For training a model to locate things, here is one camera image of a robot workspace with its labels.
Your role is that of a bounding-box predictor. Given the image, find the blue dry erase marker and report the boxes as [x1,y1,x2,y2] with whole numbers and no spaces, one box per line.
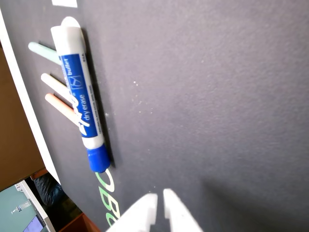
[50,16,112,174]

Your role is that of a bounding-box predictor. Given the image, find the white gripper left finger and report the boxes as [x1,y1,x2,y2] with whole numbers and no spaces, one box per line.
[106,192,159,232]

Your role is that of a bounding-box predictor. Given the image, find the green chalk stick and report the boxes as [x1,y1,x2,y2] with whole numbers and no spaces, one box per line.
[28,42,63,65]

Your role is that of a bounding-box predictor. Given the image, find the dark grey WOWROBO mat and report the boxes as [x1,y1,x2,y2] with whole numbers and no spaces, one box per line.
[0,0,309,232]

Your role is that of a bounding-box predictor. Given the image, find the yellow chalk stick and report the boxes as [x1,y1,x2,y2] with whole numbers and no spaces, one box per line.
[40,72,73,101]

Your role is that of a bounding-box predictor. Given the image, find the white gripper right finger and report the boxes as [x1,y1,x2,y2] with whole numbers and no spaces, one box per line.
[163,188,204,232]

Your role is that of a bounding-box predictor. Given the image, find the silver laptop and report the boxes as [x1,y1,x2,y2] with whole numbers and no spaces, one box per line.
[0,180,56,232]

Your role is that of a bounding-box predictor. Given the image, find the black bag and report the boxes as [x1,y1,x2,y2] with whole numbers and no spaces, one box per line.
[33,173,65,207]

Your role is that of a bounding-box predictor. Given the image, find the orange chalk stick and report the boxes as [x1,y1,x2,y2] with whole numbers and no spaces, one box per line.
[44,93,77,126]

